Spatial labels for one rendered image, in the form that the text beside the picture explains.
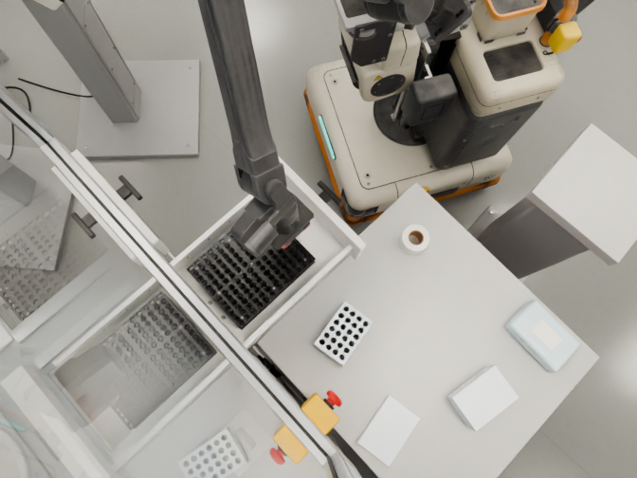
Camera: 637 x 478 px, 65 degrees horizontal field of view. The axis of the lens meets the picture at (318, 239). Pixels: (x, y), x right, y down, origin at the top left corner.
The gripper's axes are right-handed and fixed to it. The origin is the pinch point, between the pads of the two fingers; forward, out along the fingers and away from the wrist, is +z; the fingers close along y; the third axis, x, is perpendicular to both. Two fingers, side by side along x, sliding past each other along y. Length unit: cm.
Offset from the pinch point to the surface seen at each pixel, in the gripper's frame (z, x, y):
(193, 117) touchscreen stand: 89, 88, 18
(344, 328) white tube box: 18.3, -22.3, -3.9
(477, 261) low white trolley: 20, -33, 32
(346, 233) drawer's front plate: 1.8, -8.5, 9.3
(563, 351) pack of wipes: 17, -62, 29
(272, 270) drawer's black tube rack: 3.8, -2.9, -7.8
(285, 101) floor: 94, 68, 53
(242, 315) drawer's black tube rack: 3.5, -5.6, -19.0
